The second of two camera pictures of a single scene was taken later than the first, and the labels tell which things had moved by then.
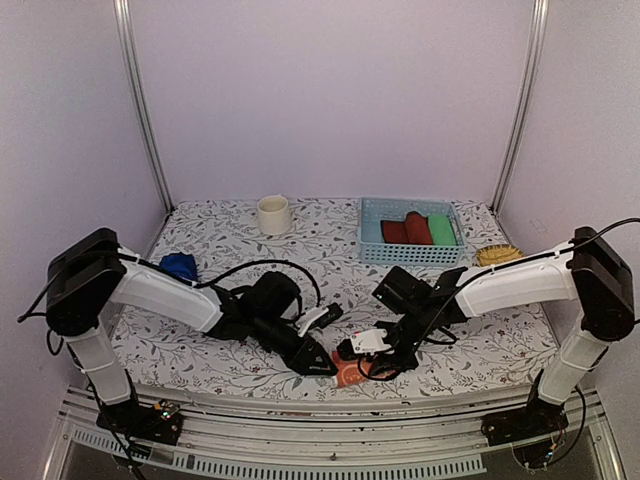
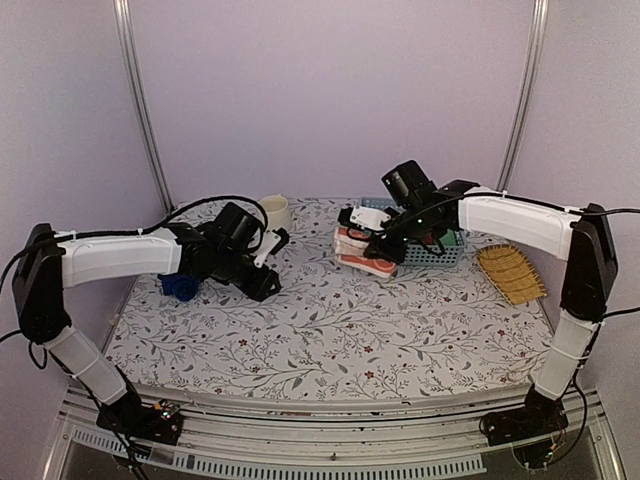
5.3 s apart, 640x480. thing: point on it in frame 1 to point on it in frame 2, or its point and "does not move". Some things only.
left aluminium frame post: x=125 y=42 does not move
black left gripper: x=303 y=366 to x=260 y=289
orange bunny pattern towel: x=348 y=372 to x=350 y=245
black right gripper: x=384 y=363 to x=384 y=250
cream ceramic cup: x=274 y=215 does not move
